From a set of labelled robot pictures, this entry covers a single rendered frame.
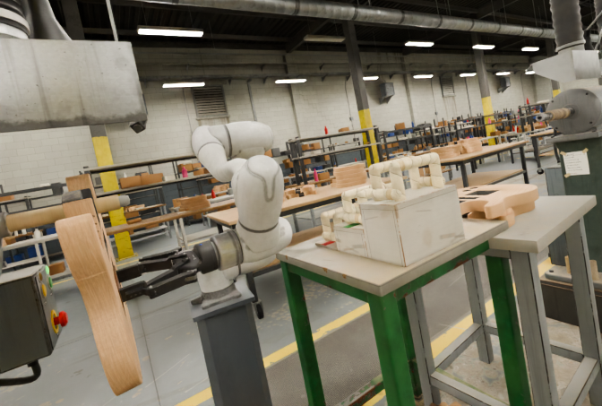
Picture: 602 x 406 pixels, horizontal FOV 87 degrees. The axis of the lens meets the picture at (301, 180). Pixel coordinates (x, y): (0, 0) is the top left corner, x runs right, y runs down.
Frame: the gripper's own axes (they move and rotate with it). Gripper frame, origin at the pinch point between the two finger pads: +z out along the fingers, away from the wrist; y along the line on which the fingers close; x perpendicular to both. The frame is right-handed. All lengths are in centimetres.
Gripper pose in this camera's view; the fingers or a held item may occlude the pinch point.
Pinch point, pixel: (120, 285)
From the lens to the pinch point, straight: 80.6
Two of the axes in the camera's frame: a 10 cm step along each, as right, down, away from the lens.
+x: -0.3, -9.4, -3.3
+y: -5.5, -2.6, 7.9
